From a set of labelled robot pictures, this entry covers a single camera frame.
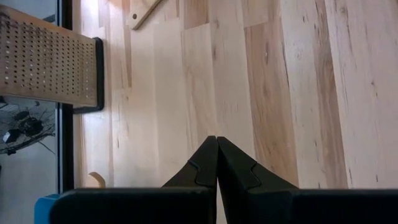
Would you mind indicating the wooden notched spoon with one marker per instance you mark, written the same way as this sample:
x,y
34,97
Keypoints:
x,y
143,12

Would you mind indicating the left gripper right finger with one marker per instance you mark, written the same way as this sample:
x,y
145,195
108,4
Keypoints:
x,y
239,174

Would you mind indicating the black metal table frame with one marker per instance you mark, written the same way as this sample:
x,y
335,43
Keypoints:
x,y
66,140

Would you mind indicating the black floor fan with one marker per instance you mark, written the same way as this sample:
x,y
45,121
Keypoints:
x,y
25,127

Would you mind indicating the blue plastic bin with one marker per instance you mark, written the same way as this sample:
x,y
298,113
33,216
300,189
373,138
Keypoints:
x,y
45,211

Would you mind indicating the wooden slotted spatula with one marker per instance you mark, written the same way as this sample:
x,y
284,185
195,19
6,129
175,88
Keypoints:
x,y
97,181

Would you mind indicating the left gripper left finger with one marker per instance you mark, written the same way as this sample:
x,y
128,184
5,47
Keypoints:
x,y
202,168

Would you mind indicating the steel box grater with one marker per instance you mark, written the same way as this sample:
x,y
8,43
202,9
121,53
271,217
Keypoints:
x,y
46,62

